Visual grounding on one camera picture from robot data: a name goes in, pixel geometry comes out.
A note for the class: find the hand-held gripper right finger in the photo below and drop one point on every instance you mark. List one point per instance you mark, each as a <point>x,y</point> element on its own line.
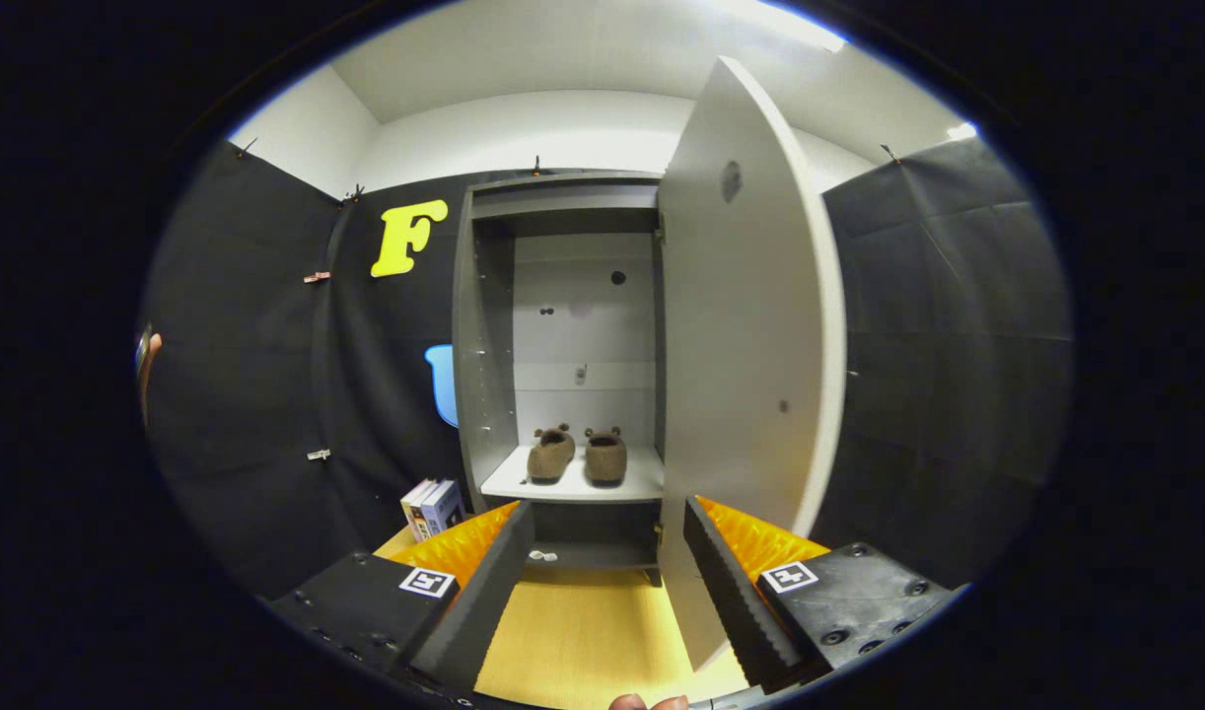
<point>736,602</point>

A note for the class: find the beige shoe cabinet door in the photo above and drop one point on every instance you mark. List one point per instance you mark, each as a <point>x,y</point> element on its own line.
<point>750,345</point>

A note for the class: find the blue paperback book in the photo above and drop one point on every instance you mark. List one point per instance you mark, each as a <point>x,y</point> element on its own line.
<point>445,508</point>

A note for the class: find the small ceiling light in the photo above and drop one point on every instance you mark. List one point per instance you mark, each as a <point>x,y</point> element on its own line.
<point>962,130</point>

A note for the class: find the black backdrop cloth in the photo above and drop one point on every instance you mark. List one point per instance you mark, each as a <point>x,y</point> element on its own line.
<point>957,345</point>

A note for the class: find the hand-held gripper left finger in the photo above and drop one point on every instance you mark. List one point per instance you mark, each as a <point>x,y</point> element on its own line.
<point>474,602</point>

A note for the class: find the brown fuzzy shoe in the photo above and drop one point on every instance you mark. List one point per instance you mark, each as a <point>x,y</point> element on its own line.
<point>550,454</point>
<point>605,457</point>

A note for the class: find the grey shoe cabinet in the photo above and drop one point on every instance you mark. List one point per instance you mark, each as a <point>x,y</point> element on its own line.
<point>484,375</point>

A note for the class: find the white paperback book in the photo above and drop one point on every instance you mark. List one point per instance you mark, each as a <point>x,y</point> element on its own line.
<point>427,513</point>
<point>412,503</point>

